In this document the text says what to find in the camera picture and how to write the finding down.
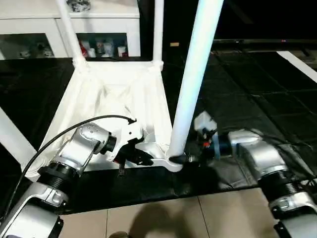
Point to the white plastic table top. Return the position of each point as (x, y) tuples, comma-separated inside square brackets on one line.
[(111, 94)]

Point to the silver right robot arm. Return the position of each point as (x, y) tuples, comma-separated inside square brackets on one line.
[(265, 153)]

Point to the black work mat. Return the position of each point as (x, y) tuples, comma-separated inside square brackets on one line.
[(247, 99)]

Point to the dark rounded foot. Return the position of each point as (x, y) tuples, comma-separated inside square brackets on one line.
[(120, 234)]

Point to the small white jar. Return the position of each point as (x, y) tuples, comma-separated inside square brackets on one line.
[(122, 51)]

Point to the small yellow label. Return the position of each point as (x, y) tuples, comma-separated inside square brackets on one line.
[(174, 44)]

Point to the red white bottle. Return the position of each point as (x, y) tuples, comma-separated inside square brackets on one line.
[(85, 49)]

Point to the white flat strip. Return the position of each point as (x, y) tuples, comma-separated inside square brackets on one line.
[(297, 65)]

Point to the black box with label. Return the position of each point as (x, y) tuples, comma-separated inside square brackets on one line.
[(173, 22)]

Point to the white toy figurine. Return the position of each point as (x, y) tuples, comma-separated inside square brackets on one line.
[(24, 53)]

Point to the dark crumpled bundle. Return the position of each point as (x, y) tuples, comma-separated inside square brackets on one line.
[(79, 5)]

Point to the white glass door cabinet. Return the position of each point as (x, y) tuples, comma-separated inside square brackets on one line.
[(37, 24)]

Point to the black long rail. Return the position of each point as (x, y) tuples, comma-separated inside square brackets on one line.
[(260, 41)]

